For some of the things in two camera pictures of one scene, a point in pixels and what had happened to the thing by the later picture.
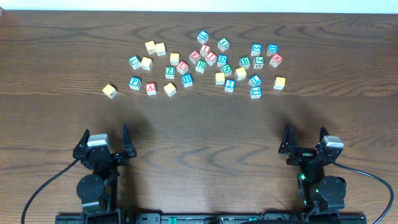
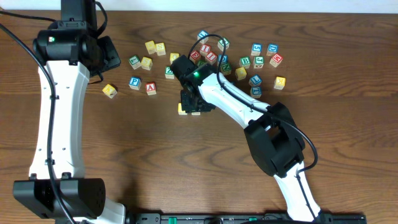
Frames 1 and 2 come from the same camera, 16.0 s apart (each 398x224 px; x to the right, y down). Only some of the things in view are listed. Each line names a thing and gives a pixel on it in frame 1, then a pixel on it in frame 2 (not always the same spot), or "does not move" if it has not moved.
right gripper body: x=306 y=155 to x=195 y=104
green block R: x=201 y=66 does not move
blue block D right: x=272 y=48 does not move
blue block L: x=255 y=81 does not move
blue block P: x=135 y=83 does not move
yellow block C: x=170 y=89 to x=180 y=110
